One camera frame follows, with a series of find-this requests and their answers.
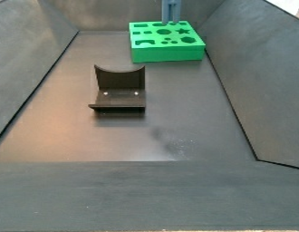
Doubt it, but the blue three prong object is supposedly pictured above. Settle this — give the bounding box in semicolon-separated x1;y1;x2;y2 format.
163;0;182;24

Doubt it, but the black curved holder bracket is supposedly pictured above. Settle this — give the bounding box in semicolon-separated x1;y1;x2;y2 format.
88;65;147;111

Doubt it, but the green shape sorting board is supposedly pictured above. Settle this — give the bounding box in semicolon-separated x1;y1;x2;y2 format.
130;21;206;63

